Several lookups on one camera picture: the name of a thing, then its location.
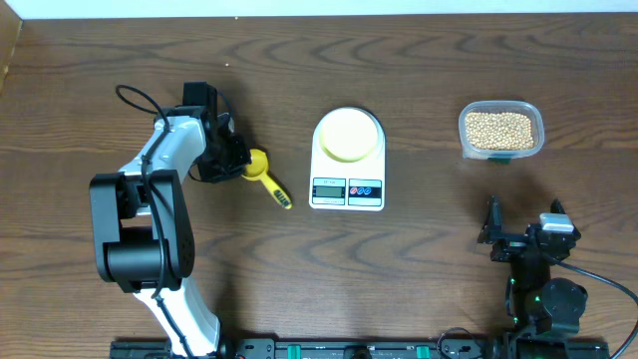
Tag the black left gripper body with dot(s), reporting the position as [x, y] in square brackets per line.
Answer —
[226, 162]

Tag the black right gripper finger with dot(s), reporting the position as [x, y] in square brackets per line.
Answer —
[491, 230]
[556, 207]

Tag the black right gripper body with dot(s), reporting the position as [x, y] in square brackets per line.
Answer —
[508, 247]

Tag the yellow measuring scoop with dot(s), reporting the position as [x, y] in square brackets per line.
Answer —
[258, 170]

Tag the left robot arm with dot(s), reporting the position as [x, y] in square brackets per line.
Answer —
[143, 238]

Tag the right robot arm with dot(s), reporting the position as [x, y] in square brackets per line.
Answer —
[546, 310]

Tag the white kitchen scale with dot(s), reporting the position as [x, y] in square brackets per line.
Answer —
[348, 186]

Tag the yellow bowl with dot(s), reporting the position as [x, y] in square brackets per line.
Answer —
[348, 135]

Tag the green tape strip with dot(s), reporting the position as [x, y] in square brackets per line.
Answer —
[500, 161]

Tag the clear plastic container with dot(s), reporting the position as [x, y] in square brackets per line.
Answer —
[519, 107]

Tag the pile of soybeans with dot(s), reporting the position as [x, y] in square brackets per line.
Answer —
[499, 131]

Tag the cardboard side panel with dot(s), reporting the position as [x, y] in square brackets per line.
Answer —
[10, 29]

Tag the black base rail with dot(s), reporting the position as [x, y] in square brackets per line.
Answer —
[454, 347]

